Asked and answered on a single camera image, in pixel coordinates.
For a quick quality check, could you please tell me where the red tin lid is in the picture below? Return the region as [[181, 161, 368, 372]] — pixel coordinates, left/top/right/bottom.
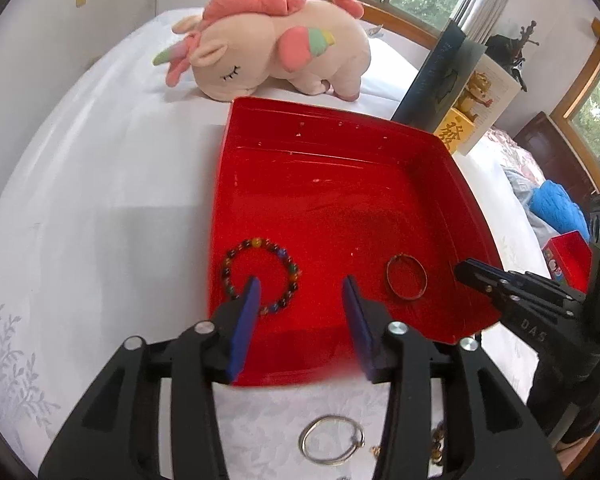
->
[[542, 231, 593, 294]]

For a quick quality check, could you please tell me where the gold bead item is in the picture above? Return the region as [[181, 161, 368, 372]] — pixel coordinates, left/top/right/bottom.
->
[[430, 422, 445, 467]]

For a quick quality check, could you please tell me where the blue cloth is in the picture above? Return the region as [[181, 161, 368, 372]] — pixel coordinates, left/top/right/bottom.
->
[[529, 180, 590, 242]]

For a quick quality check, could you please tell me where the dark wooden headboard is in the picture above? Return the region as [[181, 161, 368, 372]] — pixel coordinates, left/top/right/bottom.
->
[[515, 112, 596, 202]]

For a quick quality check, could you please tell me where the gold bangle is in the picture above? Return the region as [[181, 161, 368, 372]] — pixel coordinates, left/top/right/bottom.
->
[[386, 252, 428, 301]]

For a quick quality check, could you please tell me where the mouse figurine on yellow block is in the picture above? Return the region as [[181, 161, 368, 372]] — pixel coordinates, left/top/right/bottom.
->
[[434, 70, 493, 154]]

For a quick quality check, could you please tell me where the silver bangle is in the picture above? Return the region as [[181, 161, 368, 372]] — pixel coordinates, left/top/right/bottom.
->
[[298, 414, 365, 467]]

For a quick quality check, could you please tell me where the red tin tray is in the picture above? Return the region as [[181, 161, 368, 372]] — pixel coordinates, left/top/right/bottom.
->
[[209, 98, 501, 387]]

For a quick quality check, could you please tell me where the dark figurine on shelf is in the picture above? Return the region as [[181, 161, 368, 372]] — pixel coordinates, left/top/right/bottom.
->
[[486, 21, 539, 92]]

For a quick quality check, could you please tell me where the open standing book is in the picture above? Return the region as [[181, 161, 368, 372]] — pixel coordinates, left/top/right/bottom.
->
[[391, 21, 521, 155]]

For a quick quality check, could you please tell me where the pink unicorn plush toy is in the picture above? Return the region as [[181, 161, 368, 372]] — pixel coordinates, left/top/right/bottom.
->
[[152, 0, 370, 102]]

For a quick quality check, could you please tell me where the colourful bead bracelet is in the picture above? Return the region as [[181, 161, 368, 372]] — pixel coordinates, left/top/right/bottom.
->
[[222, 237, 302, 317]]

